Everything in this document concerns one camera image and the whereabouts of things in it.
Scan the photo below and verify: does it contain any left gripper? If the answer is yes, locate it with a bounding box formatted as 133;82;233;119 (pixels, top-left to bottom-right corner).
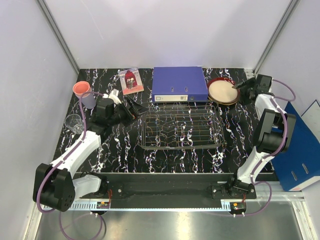
108;95;149;127

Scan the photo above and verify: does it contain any red rimmed cream plate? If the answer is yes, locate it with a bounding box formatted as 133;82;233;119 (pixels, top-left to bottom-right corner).
207;77;240;103

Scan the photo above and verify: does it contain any cream floral plate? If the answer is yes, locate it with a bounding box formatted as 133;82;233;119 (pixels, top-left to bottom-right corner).
209;98;238;106

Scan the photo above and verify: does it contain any lavender plastic cup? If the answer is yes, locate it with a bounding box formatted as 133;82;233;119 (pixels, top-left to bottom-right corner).
79;93;96;109

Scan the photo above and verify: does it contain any clear glass tumbler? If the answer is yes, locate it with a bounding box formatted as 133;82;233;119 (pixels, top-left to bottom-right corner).
64;114;84;135

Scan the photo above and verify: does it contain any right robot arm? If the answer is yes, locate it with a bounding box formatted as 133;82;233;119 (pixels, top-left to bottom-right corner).
227;74;296;199

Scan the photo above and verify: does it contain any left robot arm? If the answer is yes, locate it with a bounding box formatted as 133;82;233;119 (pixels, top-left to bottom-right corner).
32;94;148;213

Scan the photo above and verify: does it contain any red illustrated booklet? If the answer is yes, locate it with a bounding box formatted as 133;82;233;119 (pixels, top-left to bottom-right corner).
118;67;144;95

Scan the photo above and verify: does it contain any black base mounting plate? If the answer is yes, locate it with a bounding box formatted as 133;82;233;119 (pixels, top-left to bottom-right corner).
74;171;257;210

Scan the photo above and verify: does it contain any blue folder outside cell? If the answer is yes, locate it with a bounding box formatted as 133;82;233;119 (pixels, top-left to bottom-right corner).
272;100;320;192

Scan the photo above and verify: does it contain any blue ring binder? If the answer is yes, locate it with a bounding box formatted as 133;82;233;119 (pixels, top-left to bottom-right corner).
151;66;208;103

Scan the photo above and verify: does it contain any black wire dish rack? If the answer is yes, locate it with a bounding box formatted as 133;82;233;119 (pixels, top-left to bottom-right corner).
139;102;225;151

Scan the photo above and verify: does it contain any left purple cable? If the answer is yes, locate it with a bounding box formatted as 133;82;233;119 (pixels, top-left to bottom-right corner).
36;91;107;240

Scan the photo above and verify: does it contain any white cable duct rail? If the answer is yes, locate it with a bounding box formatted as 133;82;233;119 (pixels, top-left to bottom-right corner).
68;201;110;211

